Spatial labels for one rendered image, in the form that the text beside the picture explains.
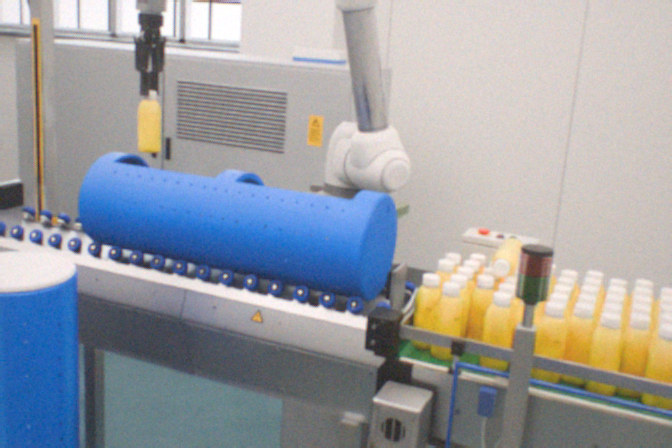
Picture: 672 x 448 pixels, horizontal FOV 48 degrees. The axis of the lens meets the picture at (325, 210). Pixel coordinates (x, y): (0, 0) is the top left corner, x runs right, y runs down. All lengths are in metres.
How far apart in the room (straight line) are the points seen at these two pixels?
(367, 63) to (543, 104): 2.39
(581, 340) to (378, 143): 0.93
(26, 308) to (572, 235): 3.47
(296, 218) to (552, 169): 2.89
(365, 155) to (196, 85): 1.79
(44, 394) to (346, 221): 0.82
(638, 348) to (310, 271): 0.78
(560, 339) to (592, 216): 2.91
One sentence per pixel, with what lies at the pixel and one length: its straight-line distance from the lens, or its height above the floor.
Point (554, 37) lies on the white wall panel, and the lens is 4.59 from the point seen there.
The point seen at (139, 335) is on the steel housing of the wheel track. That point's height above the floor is 0.73.
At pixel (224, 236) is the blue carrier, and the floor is 1.09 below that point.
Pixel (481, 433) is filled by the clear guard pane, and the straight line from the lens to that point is 1.78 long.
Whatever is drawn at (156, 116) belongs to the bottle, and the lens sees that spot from 2.31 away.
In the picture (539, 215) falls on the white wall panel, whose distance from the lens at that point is 4.70.
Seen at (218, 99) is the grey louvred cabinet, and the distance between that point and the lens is 3.94.
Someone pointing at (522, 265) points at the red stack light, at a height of 1.23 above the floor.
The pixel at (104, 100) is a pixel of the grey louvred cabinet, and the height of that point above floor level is 1.16.
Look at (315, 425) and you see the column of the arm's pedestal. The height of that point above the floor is 0.25.
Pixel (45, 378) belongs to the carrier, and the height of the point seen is 0.81.
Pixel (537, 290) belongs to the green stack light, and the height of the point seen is 1.18.
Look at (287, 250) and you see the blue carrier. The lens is 1.94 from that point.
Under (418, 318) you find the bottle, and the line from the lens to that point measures 1.86.
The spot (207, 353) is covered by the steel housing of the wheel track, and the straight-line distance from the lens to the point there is 2.21.
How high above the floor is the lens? 1.65
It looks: 14 degrees down
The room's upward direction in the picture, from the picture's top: 4 degrees clockwise
